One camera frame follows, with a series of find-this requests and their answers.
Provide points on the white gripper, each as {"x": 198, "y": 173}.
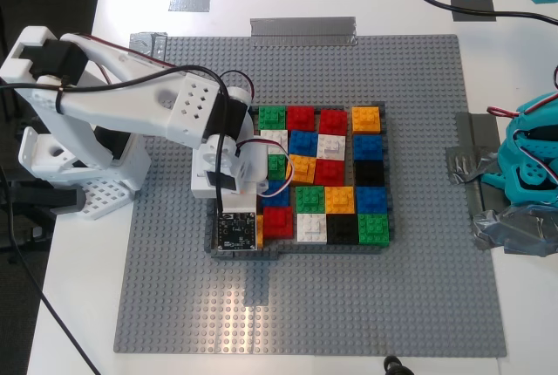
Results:
{"x": 254, "y": 173}

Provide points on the green Lego cube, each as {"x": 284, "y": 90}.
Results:
{"x": 276, "y": 168}
{"x": 374, "y": 229}
{"x": 310, "y": 199}
{"x": 274, "y": 117}

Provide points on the white Lego cube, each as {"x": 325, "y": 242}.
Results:
{"x": 312, "y": 227}
{"x": 279, "y": 135}
{"x": 331, "y": 147}

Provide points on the blue Lego cube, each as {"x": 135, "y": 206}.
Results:
{"x": 281, "y": 201}
{"x": 304, "y": 143}
{"x": 371, "y": 199}
{"x": 367, "y": 148}

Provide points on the red Lego cube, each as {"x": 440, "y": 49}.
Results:
{"x": 330, "y": 172}
{"x": 333, "y": 122}
{"x": 278, "y": 221}
{"x": 301, "y": 117}

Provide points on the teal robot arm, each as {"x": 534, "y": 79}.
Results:
{"x": 523, "y": 157}

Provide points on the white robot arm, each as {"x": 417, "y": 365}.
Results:
{"x": 144, "y": 100}

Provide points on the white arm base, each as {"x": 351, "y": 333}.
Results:
{"x": 104, "y": 198}

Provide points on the black Lego cube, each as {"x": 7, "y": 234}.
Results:
{"x": 342, "y": 229}
{"x": 369, "y": 173}

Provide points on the dark grey tape patch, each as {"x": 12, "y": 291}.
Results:
{"x": 475, "y": 18}

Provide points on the wide silver tape strip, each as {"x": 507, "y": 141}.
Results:
{"x": 301, "y": 31}

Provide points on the flat grey tape strip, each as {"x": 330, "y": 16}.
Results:
{"x": 473, "y": 128}

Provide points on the grey Lego baseplate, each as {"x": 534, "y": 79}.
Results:
{"x": 305, "y": 305}

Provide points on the black table clamp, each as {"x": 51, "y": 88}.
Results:
{"x": 26, "y": 198}

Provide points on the crumpled grey tape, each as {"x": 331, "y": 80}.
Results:
{"x": 464, "y": 165}
{"x": 510, "y": 231}

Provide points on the black knob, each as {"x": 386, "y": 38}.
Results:
{"x": 394, "y": 365}

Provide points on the black wrist camera board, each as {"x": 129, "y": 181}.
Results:
{"x": 236, "y": 231}

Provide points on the dark grey brick frame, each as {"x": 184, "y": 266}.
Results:
{"x": 305, "y": 250}

